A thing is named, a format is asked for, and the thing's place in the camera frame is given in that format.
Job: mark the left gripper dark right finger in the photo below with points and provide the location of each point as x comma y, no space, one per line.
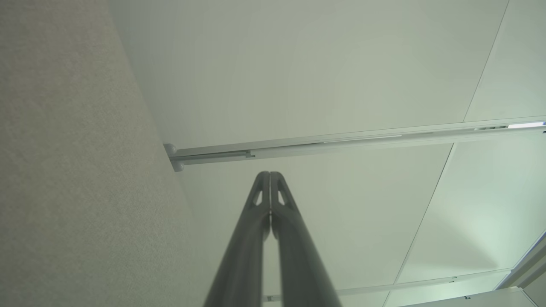
300,264

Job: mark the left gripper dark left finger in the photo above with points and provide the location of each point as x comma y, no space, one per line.
243,256

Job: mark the grey metal partition post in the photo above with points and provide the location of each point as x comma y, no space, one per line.
426,282

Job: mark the grey partition post round feet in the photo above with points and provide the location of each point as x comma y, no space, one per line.
341,143

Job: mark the white overhead frame beam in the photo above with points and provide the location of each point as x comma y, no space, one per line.
527,262

